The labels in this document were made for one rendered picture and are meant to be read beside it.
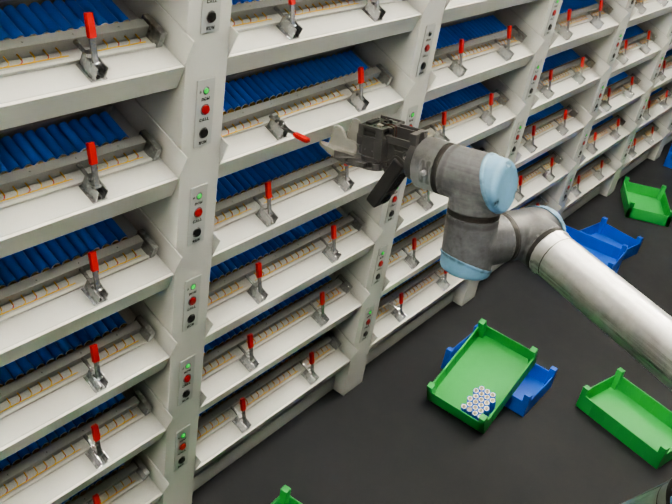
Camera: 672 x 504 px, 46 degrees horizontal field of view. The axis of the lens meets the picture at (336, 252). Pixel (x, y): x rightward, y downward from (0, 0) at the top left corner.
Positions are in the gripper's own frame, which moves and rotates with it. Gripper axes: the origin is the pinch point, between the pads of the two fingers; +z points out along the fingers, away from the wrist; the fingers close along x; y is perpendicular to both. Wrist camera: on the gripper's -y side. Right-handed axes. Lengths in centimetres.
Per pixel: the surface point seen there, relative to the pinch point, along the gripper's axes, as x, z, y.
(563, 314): -139, -4, -99
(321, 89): -17.7, 16.9, 4.0
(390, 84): -42.1, 15.6, 0.8
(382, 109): -34.0, 11.9, -2.8
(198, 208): 22.9, 12.2, -9.4
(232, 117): 9.4, 16.6, 3.8
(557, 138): -159, 18, -41
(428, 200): -70, 18, -38
